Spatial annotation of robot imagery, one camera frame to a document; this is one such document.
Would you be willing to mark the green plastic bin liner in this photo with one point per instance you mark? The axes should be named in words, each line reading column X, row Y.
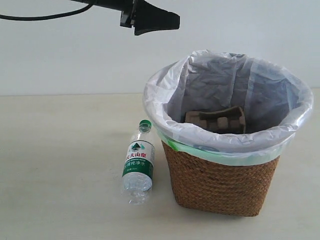
column 227, row 159

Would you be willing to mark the brown woven wicker bin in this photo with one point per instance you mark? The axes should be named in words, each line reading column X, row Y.
column 211, row 187

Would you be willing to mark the white plastic bin liner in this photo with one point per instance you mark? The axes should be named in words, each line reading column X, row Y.
column 275, row 102

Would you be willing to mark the brown cardboard pulp tray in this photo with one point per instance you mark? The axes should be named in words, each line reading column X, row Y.
column 227, row 121

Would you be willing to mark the green label water bottle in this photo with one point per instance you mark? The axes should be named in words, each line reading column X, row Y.
column 138, row 169

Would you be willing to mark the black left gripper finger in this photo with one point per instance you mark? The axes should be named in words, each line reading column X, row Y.
column 148, row 18

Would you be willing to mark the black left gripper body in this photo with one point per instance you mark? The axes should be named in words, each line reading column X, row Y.
column 128, row 13

